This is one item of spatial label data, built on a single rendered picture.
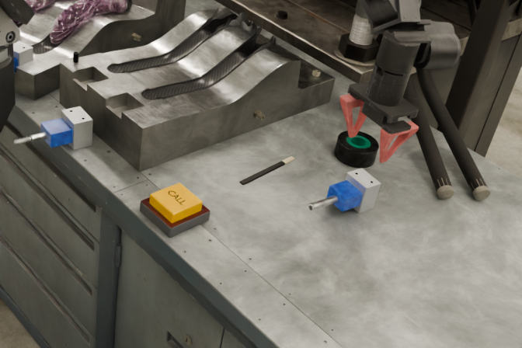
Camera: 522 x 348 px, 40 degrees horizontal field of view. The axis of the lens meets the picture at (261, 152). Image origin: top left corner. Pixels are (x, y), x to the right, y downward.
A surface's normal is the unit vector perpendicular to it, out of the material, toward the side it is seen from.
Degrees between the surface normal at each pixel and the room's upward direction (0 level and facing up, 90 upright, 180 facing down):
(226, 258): 0
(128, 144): 90
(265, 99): 90
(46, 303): 90
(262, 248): 0
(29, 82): 90
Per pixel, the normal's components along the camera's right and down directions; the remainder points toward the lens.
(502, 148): 0.16, -0.82
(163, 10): 0.86, 0.39
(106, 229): -0.72, 0.29
